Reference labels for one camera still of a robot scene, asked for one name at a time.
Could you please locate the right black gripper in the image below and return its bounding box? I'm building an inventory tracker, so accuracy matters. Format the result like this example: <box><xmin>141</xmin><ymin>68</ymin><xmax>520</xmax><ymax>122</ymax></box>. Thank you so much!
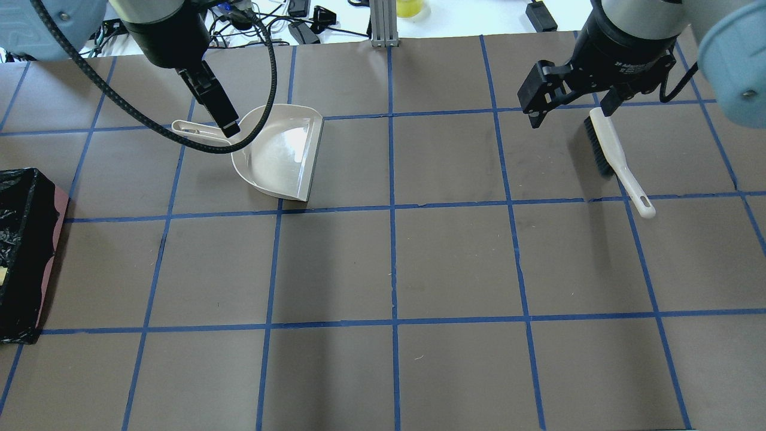
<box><xmin>518</xmin><ymin>6</ymin><xmax>680</xmax><ymax>129</ymax></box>

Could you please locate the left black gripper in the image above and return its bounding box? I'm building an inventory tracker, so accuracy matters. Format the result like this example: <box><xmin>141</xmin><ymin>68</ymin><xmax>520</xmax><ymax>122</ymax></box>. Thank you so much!
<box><xmin>120</xmin><ymin>1</ymin><xmax>241</xmax><ymax>138</ymax></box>

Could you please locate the beige hand brush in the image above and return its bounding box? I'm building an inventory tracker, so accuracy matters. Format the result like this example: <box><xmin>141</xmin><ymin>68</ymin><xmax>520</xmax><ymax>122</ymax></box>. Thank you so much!
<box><xmin>583</xmin><ymin>107</ymin><xmax>656</xmax><ymax>219</ymax></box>

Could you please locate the beige plastic dustpan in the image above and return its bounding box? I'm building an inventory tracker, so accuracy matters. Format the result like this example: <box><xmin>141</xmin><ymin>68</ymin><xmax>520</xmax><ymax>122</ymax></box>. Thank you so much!
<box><xmin>171</xmin><ymin>104</ymin><xmax>324</xmax><ymax>202</ymax></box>

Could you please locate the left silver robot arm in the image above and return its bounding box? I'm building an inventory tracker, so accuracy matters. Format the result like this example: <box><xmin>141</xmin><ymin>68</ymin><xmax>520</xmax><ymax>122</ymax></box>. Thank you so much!
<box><xmin>2</xmin><ymin>1</ymin><xmax>240</xmax><ymax>152</ymax></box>

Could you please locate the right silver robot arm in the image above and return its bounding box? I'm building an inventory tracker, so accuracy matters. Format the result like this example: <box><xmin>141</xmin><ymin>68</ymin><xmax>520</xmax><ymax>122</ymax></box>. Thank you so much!
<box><xmin>518</xmin><ymin>1</ymin><xmax>765</xmax><ymax>128</ymax></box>

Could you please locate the black lined trash bin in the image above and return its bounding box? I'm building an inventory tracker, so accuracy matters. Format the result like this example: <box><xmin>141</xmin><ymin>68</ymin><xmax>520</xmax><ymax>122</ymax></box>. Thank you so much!
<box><xmin>1</xmin><ymin>168</ymin><xmax>69</xmax><ymax>345</ymax></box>

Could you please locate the yellow tape roll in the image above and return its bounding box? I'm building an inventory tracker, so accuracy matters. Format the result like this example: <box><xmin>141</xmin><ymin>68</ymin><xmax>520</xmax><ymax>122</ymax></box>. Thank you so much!
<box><xmin>395</xmin><ymin>0</ymin><xmax>425</xmax><ymax>17</ymax></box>

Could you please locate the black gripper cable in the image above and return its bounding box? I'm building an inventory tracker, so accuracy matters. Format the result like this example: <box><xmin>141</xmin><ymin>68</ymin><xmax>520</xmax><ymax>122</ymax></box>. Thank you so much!
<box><xmin>30</xmin><ymin>0</ymin><xmax>279</xmax><ymax>155</ymax></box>

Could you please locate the aluminium frame post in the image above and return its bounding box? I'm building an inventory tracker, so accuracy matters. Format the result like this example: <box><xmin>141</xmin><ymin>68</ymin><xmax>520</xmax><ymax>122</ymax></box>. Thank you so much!
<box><xmin>369</xmin><ymin>1</ymin><xmax>400</xmax><ymax>47</ymax></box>

